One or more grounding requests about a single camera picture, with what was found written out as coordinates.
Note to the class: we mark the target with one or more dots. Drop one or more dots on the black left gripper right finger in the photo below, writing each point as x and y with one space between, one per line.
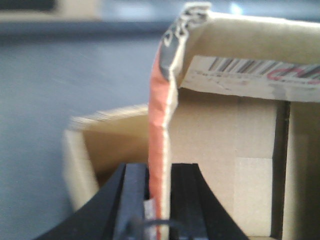
195 207

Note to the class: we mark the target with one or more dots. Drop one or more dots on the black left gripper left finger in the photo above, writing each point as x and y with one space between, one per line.
115 212

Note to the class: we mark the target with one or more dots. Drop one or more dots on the cardboard box orange print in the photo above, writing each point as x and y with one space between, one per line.
237 95

